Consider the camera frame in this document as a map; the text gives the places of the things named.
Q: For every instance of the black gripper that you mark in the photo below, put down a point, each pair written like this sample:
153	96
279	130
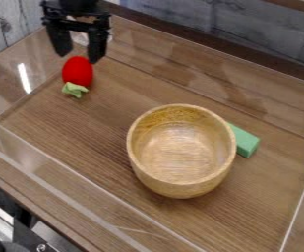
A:
80	16

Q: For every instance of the red plush strawberry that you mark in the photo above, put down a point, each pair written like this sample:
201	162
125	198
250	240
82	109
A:
77	76

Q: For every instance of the wooden bowl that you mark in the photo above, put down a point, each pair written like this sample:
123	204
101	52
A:
181	150

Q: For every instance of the green foam block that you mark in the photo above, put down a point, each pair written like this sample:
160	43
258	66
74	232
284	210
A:
247	141

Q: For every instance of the black metal stand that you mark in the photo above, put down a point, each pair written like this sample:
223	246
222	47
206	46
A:
18	237

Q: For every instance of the clear acrylic tray enclosure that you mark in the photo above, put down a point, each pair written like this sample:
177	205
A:
64	159

